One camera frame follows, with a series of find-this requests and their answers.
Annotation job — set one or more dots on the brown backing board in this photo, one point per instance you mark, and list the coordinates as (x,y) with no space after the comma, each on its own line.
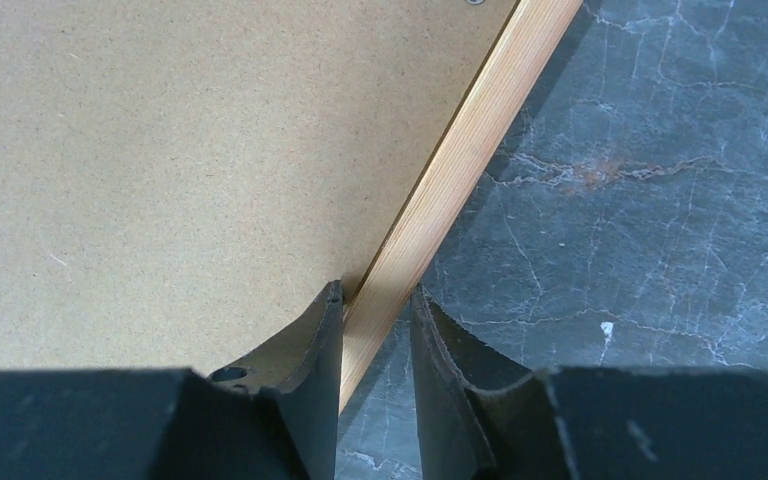
(179,179)

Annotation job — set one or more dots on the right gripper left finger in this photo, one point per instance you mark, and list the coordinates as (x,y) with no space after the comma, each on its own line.
(271,414)

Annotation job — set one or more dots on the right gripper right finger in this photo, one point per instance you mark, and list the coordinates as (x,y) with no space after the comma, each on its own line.
(481,415)

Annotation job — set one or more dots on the yellow wooden picture frame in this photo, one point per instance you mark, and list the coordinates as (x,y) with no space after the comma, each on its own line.
(509,71)

